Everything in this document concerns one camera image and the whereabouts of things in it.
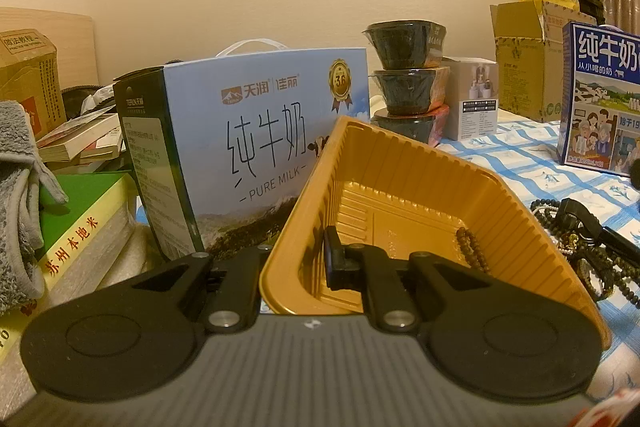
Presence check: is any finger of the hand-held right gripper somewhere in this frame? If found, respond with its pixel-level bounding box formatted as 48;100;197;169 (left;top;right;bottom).
556;198;640;259

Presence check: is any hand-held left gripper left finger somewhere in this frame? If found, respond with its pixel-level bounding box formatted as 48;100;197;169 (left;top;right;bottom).
131;246;272;334

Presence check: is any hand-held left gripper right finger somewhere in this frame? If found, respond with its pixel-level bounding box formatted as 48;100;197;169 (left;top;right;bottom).
324;226;494;339

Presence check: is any dark bead necklace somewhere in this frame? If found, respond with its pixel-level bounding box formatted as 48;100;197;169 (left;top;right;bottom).
530;199;618;303

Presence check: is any brown bead bracelet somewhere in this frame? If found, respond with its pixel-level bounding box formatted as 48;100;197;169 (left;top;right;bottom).
455;227;493;275

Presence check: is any golden plastic tray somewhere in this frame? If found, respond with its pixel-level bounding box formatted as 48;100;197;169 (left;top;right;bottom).
259;116;613;353

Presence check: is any blue checked tablecloth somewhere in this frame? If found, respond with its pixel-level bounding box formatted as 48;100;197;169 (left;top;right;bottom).
435;107;640;427

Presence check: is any dark blue milk carton box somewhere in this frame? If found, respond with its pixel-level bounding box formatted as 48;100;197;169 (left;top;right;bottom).
557;22;640;178

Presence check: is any black plastic bowl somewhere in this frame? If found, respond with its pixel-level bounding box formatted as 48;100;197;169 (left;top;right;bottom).
372;104;451;146
369;67;451;115
364;20;447;70

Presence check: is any small white product box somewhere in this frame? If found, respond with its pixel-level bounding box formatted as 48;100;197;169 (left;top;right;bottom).
440;57;499;142

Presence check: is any open brown cardboard box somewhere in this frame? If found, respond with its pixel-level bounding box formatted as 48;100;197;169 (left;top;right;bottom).
490;1;583;124

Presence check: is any light blue milk carton box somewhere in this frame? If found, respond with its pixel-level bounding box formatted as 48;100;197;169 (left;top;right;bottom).
112;38;372;260

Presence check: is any green rice bag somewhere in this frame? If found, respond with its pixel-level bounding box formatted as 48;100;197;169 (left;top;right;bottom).
37;172;137;294

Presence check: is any stack of books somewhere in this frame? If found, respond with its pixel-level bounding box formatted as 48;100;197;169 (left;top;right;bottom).
37;113;125;162

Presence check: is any yellow printed package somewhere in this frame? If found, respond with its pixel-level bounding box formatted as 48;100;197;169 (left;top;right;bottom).
0;302;46;364

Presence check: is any grey towel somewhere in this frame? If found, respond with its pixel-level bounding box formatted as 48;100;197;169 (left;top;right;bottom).
0;101;68;315

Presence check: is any dark bag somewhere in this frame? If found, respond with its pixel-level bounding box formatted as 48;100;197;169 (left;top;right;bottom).
62;84;118;118

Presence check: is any wooden headboard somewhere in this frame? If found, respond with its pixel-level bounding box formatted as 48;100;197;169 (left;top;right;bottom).
0;7;96;94

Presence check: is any taped brown cardboard box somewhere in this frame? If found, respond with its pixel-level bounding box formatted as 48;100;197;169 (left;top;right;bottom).
0;31;67;140

